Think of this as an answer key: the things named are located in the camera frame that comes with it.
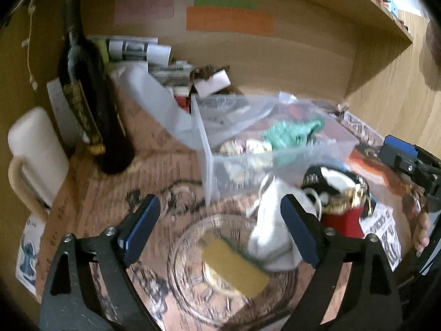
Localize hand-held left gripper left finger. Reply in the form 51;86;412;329
39;194;163;331

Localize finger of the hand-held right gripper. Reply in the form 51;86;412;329
379;134;441;212

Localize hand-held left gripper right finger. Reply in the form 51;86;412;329
280;194;404;331

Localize white sock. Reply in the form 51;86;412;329
248;174;319;272

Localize clear plastic storage box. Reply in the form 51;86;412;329
190;91;359;205

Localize person's right hand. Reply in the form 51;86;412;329
414;210;431;253

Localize orange cloth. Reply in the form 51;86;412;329
347;145;409;195

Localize brown printed table mat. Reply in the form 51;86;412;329
36;90;345;331

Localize printed newspaper sheet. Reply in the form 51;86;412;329
339;110;404;273

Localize clear glass bowl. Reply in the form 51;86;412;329
167;214;300;328

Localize yellow sponge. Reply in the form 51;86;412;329
201;239;270;299

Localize green knitted cloth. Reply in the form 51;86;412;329
261;118;325;150

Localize blue figure sticker card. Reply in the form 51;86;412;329
15;212;47;293

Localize cream ceramic mug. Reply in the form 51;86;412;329
7;107;70;214

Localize translucent plastic bag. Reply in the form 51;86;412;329
112;65;207;150

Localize dark wine bottle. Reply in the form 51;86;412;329
57;0;136;176

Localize wooden shelf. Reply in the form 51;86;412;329
34;0;414;99

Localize stack of magazines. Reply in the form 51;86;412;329
148;60;194;88

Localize white card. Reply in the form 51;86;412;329
194;70;232;99

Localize rolled printed papers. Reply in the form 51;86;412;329
88;35;173;67

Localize orange paper note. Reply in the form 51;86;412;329
186;6;274;36

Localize pink paper note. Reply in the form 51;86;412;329
114;0;176;23

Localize green paper note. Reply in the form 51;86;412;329
193;0;258;11

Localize white knotted cord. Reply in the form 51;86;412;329
21;0;39;92

